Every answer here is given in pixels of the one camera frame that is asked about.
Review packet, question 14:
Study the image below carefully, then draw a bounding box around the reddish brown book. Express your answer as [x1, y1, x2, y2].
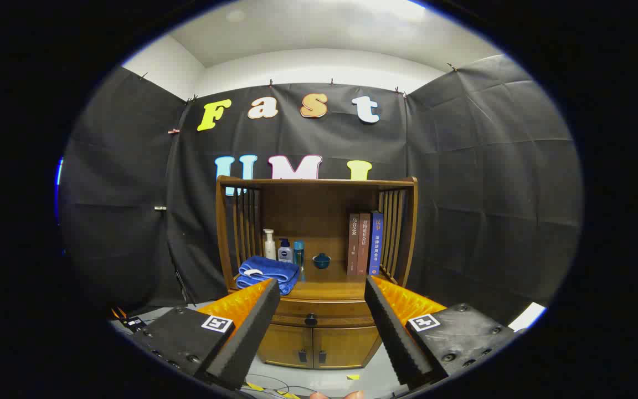
[358, 213, 372, 276]

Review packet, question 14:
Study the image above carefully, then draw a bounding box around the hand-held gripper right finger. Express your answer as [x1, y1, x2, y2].
[364, 275, 519, 388]

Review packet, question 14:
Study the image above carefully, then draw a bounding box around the wooden cabinet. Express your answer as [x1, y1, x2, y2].
[215, 176, 418, 370]

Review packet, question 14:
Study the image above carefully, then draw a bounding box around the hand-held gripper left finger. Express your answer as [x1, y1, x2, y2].
[131, 278, 281, 391]

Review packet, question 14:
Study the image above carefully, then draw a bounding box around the blue folded towel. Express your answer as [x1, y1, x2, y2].
[235, 255, 301, 295]

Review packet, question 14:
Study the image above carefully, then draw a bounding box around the blue book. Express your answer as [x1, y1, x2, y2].
[369, 211, 384, 276]

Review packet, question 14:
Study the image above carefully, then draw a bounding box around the yellow black striped floor tape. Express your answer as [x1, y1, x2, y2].
[246, 381, 302, 399]

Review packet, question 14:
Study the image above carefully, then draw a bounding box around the dark brown book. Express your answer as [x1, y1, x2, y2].
[347, 214, 361, 276]

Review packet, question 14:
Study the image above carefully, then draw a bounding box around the wooden cabinet door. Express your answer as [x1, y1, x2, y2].
[257, 324, 315, 369]
[313, 327, 382, 369]

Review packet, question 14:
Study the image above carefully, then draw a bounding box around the wooden countertop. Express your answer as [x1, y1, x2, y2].
[229, 266, 403, 301]

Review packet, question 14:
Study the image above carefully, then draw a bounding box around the wooden drawer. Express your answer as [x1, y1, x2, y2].
[271, 298, 376, 328]

